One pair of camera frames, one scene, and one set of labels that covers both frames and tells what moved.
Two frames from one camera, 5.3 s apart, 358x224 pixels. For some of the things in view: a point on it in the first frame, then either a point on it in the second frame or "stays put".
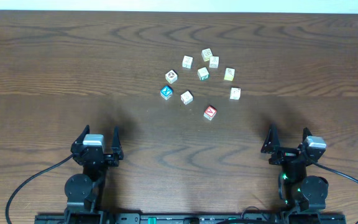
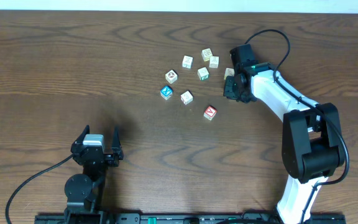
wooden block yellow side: [229, 74] stays put
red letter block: [210, 112] stays put
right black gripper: [285, 154] -> [229, 92]
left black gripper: [117, 150] stays put
